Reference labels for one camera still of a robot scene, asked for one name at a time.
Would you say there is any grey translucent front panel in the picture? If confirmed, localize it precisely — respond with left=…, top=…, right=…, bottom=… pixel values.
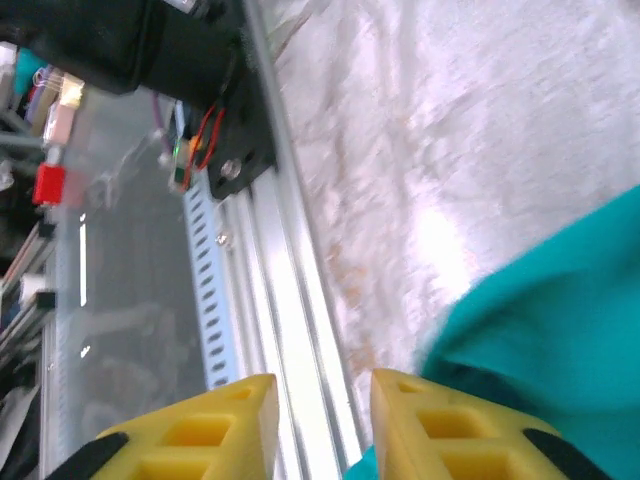
left=42, top=89, right=216, bottom=480

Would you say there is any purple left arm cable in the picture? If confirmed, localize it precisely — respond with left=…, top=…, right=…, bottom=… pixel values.
left=149, top=92, right=174, bottom=156

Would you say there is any red box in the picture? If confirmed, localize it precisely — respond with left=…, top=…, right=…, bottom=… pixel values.
left=32, top=162, right=69, bottom=206

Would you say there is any aluminium mounting rail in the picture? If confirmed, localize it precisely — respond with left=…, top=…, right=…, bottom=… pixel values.
left=219, top=0, right=379, bottom=480

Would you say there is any slotted pale blue cable duct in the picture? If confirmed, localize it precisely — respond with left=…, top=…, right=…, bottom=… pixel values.
left=172, top=99, right=246, bottom=391

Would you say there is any teal t-shirt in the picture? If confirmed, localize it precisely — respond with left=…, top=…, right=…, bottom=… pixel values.
left=344, top=184, right=640, bottom=480

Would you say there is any pale pink box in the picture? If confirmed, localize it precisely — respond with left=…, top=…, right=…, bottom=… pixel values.
left=42, top=102, right=76, bottom=146

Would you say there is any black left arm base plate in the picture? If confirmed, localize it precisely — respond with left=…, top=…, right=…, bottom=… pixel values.
left=207, top=0, right=279, bottom=201

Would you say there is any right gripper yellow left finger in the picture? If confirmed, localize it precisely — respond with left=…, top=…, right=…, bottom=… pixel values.
left=47, top=372, right=281, bottom=480

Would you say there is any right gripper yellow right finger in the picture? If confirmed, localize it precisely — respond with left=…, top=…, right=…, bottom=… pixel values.
left=369, top=367, right=614, bottom=480

